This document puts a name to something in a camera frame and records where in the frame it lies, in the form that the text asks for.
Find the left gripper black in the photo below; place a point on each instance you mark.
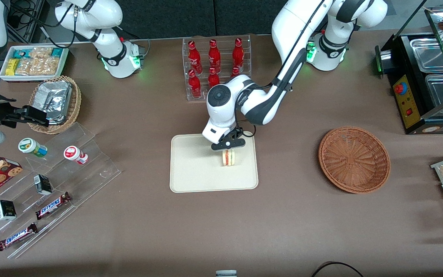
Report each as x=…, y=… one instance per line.
x=234, y=133

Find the triangle sandwich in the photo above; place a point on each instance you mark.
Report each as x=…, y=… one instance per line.
x=228, y=158

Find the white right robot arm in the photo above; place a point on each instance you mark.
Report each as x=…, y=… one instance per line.
x=110, y=42

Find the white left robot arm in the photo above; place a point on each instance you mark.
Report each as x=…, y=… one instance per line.
x=294, y=23

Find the beige rectangular tray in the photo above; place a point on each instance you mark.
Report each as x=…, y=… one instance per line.
x=198, y=169

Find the light wicker basket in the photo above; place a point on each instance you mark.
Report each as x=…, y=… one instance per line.
x=74, y=104

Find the white snack tray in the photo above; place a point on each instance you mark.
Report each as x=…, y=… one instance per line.
x=2, y=73

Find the round brown wicker basket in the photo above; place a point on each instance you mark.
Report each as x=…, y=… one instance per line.
x=354, y=159

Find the silver foil packet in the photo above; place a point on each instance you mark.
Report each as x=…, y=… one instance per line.
x=54, y=96
x=58, y=118

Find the green lid white cup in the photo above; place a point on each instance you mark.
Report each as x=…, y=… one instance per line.
x=29, y=146

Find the red lid white cup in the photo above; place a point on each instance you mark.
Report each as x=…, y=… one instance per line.
x=72, y=153

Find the clear cracker packet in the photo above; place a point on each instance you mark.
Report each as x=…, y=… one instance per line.
x=46, y=66
x=24, y=66
x=40, y=52

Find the yellow snack packet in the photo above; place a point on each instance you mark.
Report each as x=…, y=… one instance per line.
x=12, y=67

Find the red cola bottle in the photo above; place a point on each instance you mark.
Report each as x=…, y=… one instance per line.
x=235, y=72
x=194, y=84
x=194, y=55
x=238, y=54
x=214, y=55
x=213, y=79

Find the teal snack packet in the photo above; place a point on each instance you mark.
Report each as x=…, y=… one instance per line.
x=57, y=52
x=20, y=52

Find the small black carton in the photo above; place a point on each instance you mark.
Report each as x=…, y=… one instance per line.
x=5, y=210
x=43, y=184

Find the clear acrylic stepped stand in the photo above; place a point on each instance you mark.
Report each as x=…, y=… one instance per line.
x=90, y=169

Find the snickers chocolate bar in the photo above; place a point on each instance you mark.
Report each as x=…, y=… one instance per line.
x=17, y=237
x=52, y=206

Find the clear acrylic bottle rack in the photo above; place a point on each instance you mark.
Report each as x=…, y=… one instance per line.
x=225, y=42

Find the small grey white object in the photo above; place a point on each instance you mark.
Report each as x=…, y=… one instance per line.
x=226, y=273

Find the red emergency stop button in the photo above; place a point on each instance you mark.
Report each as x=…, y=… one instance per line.
x=400, y=89

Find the black yellow food warmer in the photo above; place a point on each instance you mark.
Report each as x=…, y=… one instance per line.
x=402, y=57

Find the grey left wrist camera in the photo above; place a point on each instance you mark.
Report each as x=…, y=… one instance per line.
x=214, y=132

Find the small red rocker switch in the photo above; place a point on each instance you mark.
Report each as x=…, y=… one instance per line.
x=409, y=112

